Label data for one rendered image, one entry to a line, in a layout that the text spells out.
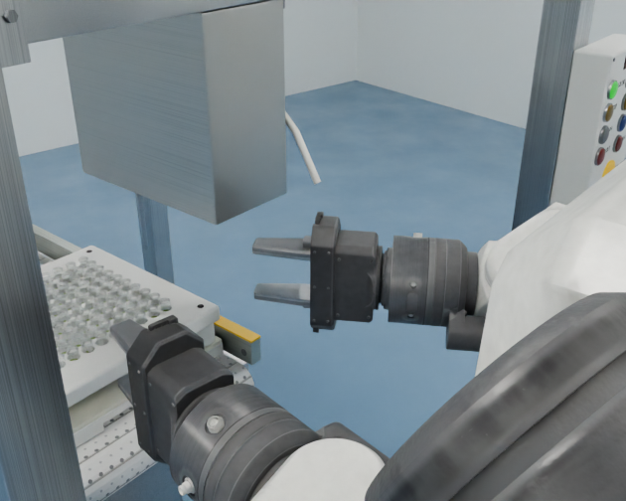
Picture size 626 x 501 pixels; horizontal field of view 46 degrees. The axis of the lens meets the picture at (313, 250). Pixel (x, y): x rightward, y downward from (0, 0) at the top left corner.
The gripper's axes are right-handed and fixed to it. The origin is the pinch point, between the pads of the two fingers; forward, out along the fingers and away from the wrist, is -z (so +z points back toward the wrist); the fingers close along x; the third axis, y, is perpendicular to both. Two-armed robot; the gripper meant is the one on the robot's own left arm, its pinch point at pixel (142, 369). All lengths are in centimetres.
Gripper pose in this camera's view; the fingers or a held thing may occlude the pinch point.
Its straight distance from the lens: 63.2
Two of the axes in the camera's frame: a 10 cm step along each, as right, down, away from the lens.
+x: -0.1, 8.8, 4.7
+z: 6.7, 3.5, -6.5
